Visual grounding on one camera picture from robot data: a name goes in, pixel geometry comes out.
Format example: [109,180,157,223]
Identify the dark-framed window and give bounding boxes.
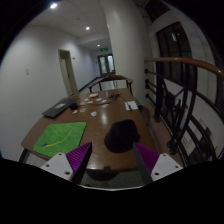
[155,21,198,88]

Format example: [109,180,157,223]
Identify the black railing with wooden handrail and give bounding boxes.
[143,57,224,168]

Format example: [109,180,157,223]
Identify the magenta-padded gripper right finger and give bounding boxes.
[133,142,184,185]

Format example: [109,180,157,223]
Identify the white doorway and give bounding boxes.
[58,49,80,98]

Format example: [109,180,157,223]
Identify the black computer mouse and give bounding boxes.
[103,119,141,154]

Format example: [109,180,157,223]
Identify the wooden armchair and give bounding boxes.
[88,74,134,95]

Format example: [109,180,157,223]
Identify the ceiling lights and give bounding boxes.
[49,2,103,48]

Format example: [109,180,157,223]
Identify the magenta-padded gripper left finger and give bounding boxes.
[40,141,93,185]

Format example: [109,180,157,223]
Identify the green mouse pad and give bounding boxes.
[32,121,88,159]

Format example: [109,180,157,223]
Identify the black cable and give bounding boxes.
[79,93,133,111]

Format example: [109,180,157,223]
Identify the black closed laptop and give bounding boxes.
[41,98,80,119]

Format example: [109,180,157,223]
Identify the white paper sheet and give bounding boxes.
[124,100,139,111]

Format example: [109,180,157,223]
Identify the glass double door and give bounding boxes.
[97,53,116,76]

